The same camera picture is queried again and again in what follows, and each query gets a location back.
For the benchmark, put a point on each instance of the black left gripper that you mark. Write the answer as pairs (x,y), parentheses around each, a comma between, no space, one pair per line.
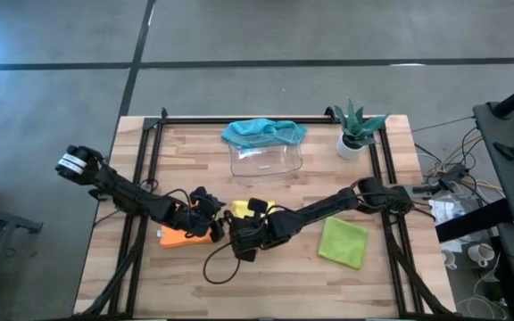
(194,220)

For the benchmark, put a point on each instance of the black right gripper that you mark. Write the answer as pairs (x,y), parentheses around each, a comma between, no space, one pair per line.
(275,229)

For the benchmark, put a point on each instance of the yellow microfiber towel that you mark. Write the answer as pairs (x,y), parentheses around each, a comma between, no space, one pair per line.
(240,208)

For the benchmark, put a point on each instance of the orange microfiber towel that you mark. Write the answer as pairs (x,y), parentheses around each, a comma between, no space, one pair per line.
(181,238)

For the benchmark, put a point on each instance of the clear plastic bin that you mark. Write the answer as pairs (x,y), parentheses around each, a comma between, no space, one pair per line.
(266,160)

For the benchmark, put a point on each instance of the green microfiber towel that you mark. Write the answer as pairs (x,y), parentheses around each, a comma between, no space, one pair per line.
(344,243)

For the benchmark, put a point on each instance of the blue microfiber towel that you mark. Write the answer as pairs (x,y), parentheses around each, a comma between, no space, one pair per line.
(261,130)

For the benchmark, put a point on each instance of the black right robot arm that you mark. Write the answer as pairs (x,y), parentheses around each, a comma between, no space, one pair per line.
(328,205)

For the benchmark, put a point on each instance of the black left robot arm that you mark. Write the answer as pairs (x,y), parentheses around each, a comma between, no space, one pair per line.
(123,196)

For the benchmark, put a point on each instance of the white plant pot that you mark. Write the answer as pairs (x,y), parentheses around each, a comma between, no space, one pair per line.
(348,152)

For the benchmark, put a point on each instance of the green snake plant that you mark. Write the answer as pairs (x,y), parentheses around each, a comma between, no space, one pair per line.
(357,125)

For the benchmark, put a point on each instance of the white paper sheet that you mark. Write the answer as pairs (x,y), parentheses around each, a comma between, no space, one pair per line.
(449,209)

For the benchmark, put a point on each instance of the white mug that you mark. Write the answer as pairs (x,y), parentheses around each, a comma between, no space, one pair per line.
(480,253)
(449,258)

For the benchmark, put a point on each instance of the dark grey desk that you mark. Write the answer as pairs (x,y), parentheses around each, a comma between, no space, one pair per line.
(502,187)

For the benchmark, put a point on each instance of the black metal table frame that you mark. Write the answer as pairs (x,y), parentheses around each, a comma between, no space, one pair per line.
(185,120)

